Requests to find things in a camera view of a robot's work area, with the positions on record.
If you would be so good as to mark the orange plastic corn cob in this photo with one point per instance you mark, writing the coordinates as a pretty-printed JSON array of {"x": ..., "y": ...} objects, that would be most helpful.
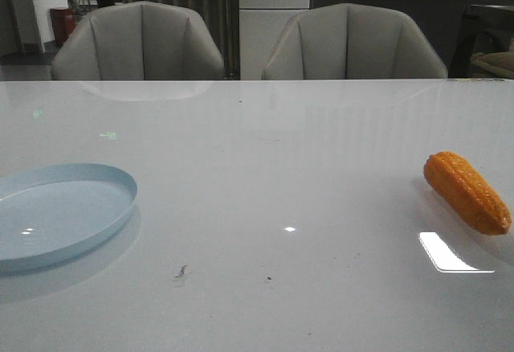
[{"x": 468, "y": 193}]

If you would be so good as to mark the red trash bin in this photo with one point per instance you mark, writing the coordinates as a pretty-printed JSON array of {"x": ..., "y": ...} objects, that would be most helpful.
[{"x": 63, "y": 24}]

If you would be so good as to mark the left beige upholstered chair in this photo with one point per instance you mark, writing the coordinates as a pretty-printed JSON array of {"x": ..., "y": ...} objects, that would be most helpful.
[{"x": 139, "y": 41}]

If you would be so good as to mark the beige upholstered chair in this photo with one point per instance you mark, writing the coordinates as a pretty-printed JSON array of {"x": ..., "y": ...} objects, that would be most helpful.
[
  {"x": 353, "y": 42},
  {"x": 139, "y": 41}
]

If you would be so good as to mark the dark side table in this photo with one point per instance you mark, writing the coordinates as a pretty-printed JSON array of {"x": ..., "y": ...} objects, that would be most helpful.
[{"x": 483, "y": 29}]

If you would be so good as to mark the light blue round plate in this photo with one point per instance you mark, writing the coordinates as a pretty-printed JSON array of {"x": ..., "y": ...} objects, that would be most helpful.
[{"x": 55, "y": 213}]

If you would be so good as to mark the right beige upholstered chair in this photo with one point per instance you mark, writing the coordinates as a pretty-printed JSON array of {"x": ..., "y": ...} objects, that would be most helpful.
[{"x": 353, "y": 42}]

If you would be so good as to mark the beige cushion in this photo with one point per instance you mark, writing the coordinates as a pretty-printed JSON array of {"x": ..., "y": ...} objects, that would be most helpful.
[{"x": 499, "y": 64}]

